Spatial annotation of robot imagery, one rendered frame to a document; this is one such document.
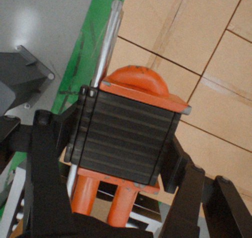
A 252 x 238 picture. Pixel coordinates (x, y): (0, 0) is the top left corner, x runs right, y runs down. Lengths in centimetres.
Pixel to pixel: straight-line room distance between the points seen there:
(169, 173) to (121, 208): 8
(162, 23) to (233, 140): 58
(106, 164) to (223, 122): 82
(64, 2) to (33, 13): 21
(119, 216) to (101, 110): 11
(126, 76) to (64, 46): 128
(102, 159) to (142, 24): 72
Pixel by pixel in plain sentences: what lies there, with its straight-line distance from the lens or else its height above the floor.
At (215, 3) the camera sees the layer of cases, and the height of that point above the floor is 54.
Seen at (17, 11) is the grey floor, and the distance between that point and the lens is 158.
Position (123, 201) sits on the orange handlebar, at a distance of 22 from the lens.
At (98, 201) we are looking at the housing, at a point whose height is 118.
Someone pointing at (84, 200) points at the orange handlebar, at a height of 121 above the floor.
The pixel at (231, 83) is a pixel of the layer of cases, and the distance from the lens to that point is 94.
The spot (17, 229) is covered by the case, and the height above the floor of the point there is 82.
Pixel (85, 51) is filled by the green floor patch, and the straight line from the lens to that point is 141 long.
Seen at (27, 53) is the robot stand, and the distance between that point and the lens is 151.
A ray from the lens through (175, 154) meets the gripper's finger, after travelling 16.
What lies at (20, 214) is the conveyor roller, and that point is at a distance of 126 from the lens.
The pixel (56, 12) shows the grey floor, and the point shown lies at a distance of 148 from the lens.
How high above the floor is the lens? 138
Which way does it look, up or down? 75 degrees down
